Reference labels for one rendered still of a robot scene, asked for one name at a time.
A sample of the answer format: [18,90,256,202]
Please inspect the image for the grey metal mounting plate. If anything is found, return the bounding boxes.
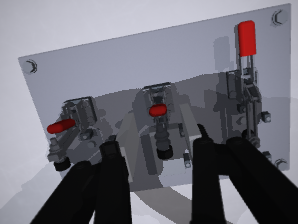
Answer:
[18,3,291,192]

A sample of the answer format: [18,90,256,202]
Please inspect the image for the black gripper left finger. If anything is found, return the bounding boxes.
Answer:
[30,113,139,224]

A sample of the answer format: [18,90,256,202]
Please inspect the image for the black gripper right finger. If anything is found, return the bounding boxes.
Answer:
[179,103,298,224]

